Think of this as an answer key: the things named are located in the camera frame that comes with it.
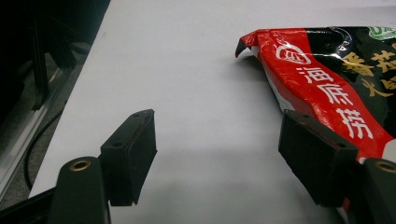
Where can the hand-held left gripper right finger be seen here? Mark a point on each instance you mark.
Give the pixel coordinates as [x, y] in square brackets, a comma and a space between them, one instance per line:
[314, 155]

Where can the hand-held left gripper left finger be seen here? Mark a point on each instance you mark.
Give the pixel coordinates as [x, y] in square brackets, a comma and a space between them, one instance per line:
[127, 161]

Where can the red and black sauce packet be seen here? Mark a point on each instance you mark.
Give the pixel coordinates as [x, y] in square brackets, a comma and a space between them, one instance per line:
[311, 81]

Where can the black metal stand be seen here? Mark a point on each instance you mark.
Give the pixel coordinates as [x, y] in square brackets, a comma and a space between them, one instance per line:
[40, 68]

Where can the aluminium frame rail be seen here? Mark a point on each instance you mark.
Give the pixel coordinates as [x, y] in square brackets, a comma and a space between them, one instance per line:
[21, 137]

